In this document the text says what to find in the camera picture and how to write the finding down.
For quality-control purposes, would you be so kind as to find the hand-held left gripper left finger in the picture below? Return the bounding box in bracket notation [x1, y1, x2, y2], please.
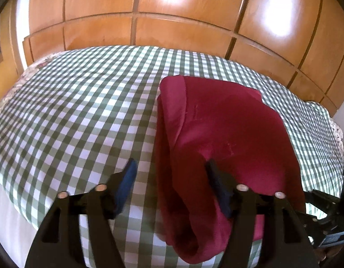
[24, 158, 139, 268]

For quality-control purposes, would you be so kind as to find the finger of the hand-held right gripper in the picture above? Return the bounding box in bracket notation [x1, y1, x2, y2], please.
[304, 189, 341, 211]
[296, 211, 329, 233]

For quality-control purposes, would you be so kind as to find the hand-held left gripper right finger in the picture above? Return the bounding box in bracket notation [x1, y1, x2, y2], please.
[205, 159, 320, 268]

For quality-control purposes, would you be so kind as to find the red garment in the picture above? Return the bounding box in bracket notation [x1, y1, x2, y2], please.
[155, 75, 306, 264]

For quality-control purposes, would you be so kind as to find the person's right hand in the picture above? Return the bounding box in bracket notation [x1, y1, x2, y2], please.
[319, 253, 343, 268]

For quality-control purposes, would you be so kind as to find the green white checked bedsheet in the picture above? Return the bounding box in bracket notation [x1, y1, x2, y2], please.
[0, 45, 344, 268]

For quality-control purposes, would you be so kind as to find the white mattress side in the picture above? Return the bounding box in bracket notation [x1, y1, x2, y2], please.
[0, 170, 86, 268]

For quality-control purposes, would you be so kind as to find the wooden side cabinet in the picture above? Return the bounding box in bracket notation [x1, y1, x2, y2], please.
[0, 3, 25, 90]

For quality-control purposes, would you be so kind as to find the wooden panelled wardrobe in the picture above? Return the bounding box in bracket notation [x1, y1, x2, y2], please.
[0, 0, 344, 118]

